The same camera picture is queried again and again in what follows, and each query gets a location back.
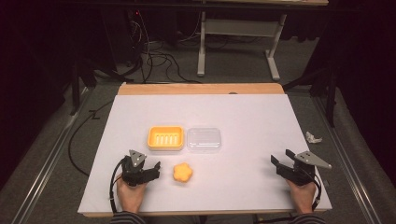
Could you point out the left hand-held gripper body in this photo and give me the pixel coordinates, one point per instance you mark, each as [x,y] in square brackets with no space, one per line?
[134,171]

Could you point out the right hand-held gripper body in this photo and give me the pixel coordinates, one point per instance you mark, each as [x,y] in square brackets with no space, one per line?
[302,169]

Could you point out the yellow flower-shaped soap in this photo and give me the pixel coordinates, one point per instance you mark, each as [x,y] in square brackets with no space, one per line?
[182,172]

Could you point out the yellow soap dish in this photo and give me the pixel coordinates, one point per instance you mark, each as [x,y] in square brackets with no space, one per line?
[165,138]

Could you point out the clear plastic lid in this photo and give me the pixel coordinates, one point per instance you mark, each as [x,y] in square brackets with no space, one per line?
[204,140]

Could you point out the person's left hand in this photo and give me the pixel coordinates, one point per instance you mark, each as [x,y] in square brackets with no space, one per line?
[130,196]

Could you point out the person's right hand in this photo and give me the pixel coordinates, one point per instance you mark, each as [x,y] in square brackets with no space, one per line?
[301,196]

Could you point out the crumpled white paper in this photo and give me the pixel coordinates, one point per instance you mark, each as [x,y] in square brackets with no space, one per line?
[312,137]

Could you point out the white table cover sheet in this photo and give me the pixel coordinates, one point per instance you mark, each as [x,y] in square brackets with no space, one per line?
[236,174]

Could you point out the black metal stand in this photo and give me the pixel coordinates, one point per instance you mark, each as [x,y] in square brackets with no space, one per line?
[77,87]
[328,93]

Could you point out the metal floor rail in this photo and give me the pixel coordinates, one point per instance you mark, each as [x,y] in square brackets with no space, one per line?
[46,168]
[345,161]

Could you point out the white metal desk frame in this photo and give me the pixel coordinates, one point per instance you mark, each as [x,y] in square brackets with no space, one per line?
[236,28]

